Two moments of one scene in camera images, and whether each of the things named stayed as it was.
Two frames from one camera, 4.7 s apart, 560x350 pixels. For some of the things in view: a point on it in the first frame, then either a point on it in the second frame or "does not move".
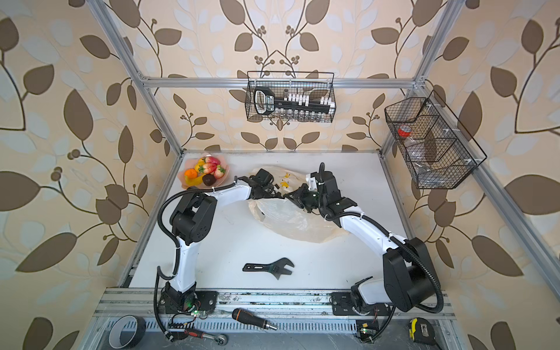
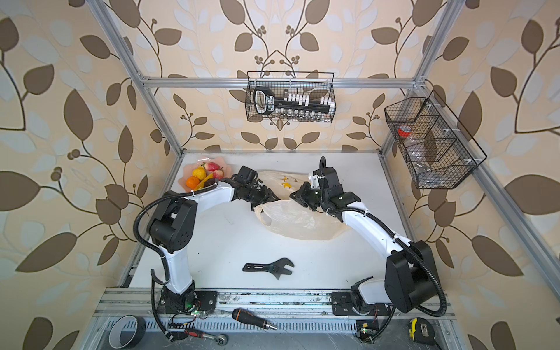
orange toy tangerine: [191, 173] to [192, 182]
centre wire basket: [290, 96] does not move
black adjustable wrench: [278, 267] does not move
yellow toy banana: [198, 179] to [201, 184]
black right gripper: [299, 198] does not move
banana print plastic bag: [290, 217] does not move
